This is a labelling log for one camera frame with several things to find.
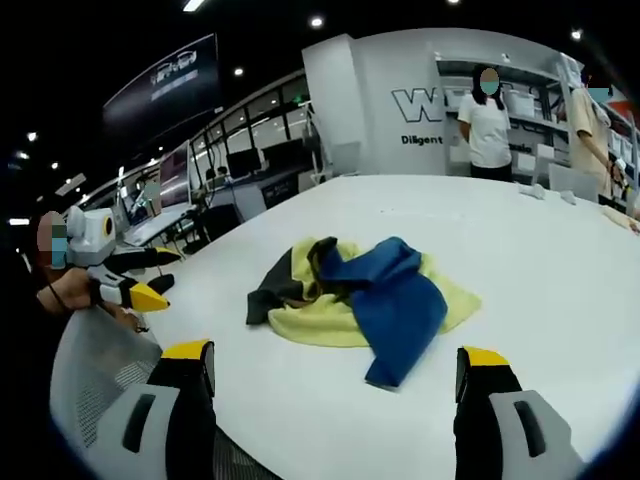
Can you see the grey mesh office chair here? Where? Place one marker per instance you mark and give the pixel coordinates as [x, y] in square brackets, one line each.
[100, 360]

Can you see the person's left hand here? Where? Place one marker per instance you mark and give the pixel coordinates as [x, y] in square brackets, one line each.
[72, 292]

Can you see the beige cloth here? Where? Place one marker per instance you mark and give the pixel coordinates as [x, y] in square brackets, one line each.
[620, 216]

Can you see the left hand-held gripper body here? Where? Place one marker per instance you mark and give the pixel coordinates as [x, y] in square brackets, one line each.
[87, 240]

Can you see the white chair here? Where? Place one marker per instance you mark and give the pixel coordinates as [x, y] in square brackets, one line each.
[572, 181]

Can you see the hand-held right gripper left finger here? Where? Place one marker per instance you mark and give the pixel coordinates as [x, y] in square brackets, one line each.
[150, 425]

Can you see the tall standing display screen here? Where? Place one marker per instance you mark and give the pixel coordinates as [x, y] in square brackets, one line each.
[176, 175]

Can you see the white storage shelf unit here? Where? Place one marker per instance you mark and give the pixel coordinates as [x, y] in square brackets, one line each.
[540, 100]

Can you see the dark hanging display screen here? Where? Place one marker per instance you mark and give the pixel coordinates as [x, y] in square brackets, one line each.
[165, 85]

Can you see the blue yellow black garment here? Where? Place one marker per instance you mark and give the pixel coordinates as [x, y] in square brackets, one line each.
[390, 300]

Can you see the black computer monitor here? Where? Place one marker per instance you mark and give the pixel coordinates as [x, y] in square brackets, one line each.
[245, 161]

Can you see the small white crumpled cloth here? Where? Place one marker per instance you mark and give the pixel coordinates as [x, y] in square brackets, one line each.
[569, 197]
[534, 190]

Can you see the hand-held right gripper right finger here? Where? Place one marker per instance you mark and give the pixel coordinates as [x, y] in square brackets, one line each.
[500, 430]

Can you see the white office desk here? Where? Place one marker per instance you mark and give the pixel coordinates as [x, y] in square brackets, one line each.
[155, 222]

